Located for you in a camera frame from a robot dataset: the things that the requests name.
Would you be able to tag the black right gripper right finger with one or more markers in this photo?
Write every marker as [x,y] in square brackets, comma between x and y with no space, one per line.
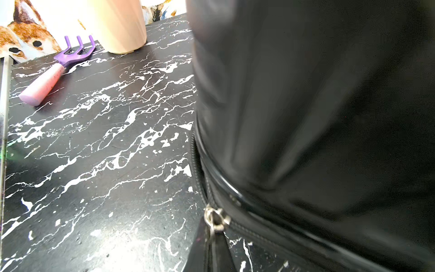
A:
[220,256]

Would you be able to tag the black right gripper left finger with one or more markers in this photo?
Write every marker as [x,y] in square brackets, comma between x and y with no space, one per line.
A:
[197,260]

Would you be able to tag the silver zipper pull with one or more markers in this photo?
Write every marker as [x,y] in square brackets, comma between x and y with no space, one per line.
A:
[217,220]

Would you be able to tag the black hard-shell suitcase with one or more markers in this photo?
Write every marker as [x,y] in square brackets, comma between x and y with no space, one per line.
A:
[315,128]

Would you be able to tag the green succulent in beige pot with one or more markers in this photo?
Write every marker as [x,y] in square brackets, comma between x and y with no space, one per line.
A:
[119,26]

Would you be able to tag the aluminium cage frame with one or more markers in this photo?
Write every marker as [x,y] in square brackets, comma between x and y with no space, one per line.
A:
[6,65]

